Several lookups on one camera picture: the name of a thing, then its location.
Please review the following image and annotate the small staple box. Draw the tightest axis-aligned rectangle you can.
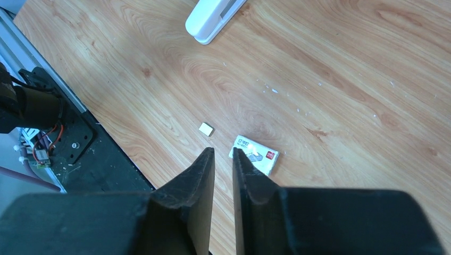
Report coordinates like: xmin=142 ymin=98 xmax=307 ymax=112
xmin=229 ymin=135 xmax=280 ymax=176

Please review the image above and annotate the strip of staples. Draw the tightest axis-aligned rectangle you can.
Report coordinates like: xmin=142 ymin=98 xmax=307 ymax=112
xmin=198 ymin=122 xmax=214 ymax=137

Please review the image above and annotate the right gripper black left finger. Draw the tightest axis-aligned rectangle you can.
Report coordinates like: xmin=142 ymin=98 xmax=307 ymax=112
xmin=1 ymin=148 xmax=215 ymax=254

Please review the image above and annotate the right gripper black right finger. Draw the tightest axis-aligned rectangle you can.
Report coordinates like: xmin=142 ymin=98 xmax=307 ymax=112
xmin=232 ymin=148 xmax=445 ymax=254

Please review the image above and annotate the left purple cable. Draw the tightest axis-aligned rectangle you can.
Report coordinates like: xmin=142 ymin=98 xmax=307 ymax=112
xmin=0 ymin=165 xmax=61 ymax=193

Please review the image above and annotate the white stapler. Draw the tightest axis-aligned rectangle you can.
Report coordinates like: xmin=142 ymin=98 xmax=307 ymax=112
xmin=185 ymin=0 xmax=246 ymax=45

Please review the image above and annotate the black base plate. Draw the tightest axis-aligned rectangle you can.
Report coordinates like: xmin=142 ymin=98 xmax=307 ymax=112
xmin=19 ymin=67 xmax=155 ymax=192

